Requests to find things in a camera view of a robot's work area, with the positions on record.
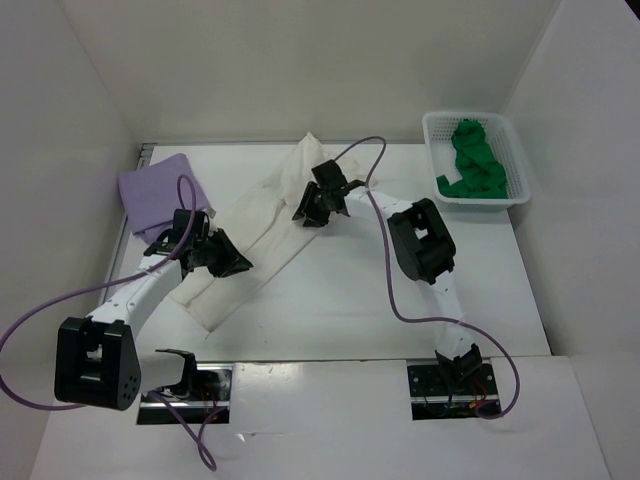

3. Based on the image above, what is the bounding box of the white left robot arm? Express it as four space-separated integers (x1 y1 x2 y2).
54 209 253 411

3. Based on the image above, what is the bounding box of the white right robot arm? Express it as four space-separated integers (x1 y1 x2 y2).
293 160 482 393

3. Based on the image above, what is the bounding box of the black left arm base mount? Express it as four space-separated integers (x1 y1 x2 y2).
136 362 234 426

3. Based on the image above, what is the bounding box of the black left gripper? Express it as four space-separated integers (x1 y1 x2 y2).
193 228 253 278

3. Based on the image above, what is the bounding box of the purple t shirt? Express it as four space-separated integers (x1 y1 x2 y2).
118 153 211 245

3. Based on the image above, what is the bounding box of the white plastic laundry basket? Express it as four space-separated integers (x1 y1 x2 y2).
422 112 531 212

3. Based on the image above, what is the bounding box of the white t shirt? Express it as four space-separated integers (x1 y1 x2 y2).
167 130 377 334

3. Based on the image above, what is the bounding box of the green t shirt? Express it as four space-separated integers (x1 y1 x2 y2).
436 119 508 200

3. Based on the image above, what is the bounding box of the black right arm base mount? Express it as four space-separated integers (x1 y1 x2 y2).
407 361 502 421

